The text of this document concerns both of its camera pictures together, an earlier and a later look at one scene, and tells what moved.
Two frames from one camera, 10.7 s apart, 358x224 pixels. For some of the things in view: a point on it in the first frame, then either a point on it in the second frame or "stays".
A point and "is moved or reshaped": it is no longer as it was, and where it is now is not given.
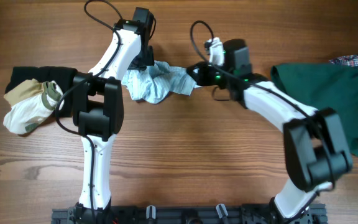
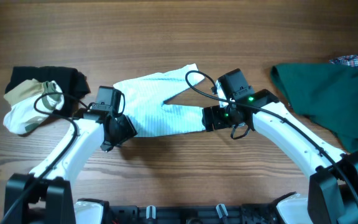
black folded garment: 64,76 stays
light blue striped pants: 155,81 is moved or reshaped
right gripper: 201,78 -> 218,124
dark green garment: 352,93 stays
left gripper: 150,61 -> 128,131
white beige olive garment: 32,102 stays
